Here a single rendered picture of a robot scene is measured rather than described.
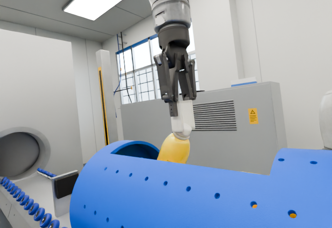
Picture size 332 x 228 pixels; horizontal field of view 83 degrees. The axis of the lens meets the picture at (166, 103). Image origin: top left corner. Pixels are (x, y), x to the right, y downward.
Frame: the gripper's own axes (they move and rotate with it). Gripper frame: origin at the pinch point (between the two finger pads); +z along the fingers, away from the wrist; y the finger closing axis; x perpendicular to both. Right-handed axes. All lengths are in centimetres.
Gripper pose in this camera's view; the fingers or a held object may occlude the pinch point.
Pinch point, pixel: (182, 116)
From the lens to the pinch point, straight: 44.4
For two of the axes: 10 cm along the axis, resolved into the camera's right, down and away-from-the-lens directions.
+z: 1.1, 9.9, -0.2
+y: -6.5, 0.6, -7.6
